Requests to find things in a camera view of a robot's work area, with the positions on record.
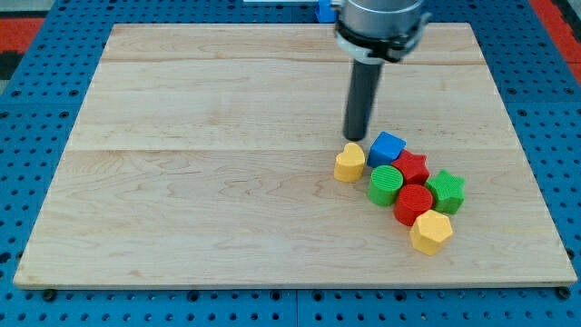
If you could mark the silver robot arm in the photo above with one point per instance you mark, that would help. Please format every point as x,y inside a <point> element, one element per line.
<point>378,31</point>

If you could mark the yellow hexagon block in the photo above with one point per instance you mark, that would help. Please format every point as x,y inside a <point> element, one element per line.
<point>431,232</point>

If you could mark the yellow heart block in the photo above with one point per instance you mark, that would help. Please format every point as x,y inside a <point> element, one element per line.
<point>349,163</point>

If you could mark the wooden board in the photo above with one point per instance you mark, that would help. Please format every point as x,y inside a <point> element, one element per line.
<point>202,158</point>

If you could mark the green cylinder block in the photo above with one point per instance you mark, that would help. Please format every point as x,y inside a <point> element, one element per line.
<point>384,185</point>

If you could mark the blue cube block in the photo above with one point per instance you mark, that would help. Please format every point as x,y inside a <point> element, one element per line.
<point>385,149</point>

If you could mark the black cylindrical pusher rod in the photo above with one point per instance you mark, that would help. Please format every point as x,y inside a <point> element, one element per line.
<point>364,80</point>

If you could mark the red star block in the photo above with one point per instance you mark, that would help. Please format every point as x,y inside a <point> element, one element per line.
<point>413,167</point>

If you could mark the red cylinder block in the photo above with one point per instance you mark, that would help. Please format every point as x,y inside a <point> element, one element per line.
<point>412,201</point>

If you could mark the blue plastic clip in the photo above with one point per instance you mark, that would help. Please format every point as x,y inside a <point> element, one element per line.
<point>325,12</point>

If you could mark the green star block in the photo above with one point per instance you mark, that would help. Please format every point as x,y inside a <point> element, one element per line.
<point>447,191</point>

